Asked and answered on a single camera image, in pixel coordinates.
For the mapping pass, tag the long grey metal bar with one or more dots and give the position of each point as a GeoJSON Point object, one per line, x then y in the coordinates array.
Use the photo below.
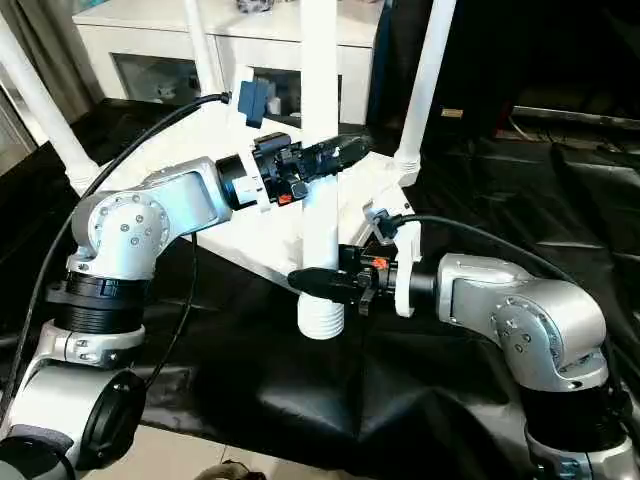
{"type": "Point", "coordinates": [575, 117]}

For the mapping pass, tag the white plastic table top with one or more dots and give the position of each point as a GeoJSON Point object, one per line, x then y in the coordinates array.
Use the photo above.
{"type": "Point", "coordinates": [260, 240]}

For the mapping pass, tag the white glass-door cabinet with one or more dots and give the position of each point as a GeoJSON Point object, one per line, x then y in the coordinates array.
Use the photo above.
{"type": "Point", "coordinates": [150, 40]}

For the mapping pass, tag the teal patterned packet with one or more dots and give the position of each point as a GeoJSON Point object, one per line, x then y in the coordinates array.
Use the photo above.
{"type": "Point", "coordinates": [94, 3]}

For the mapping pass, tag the dark brown rounded object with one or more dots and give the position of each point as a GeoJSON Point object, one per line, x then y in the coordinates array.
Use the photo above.
{"type": "Point", "coordinates": [230, 471]}

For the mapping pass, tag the white plastic table leg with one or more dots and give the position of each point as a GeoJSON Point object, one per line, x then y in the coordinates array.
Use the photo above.
{"type": "Point", "coordinates": [40, 100]}
{"type": "Point", "coordinates": [425, 75]}
{"type": "Point", "coordinates": [320, 75]}
{"type": "Point", "coordinates": [200, 50]}

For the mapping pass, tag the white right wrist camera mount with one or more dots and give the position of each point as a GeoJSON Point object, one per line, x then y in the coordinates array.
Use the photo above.
{"type": "Point", "coordinates": [405, 295]}

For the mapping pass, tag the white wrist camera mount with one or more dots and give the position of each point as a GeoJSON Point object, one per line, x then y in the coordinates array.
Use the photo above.
{"type": "Point", "coordinates": [250, 190]}
{"type": "Point", "coordinates": [405, 295]}

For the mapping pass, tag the black work mat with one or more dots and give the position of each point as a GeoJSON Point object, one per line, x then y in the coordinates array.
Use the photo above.
{"type": "Point", "coordinates": [400, 400]}

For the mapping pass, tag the large black case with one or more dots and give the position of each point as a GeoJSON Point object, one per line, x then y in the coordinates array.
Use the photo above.
{"type": "Point", "coordinates": [525, 50]}

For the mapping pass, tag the small tan label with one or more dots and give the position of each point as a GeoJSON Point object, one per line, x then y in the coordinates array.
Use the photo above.
{"type": "Point", "coordinates": [452, 113]}

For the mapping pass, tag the grey curtain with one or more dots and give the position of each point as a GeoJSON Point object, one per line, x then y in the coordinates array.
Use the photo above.
{"type": "Point", "coordinates": [60, 50]}

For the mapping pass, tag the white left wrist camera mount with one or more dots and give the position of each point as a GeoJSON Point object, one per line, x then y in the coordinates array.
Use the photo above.
{"type": "Point", "coordinates": [250, 190]}

